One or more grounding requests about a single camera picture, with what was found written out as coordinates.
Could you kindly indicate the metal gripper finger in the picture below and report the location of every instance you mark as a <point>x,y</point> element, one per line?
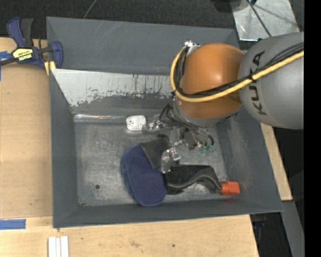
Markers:
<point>169,158</point>
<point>154,126</point>

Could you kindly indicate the small white rounded object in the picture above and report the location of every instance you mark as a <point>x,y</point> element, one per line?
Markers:
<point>135,122</point>

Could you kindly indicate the black tool with orange tip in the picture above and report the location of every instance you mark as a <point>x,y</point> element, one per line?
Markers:
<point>187,177</point>

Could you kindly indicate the blue dotted cloth pouch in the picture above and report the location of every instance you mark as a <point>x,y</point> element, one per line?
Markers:
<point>143,178</point>

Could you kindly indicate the grey metal bin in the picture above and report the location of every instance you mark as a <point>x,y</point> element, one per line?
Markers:
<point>101,154</point>

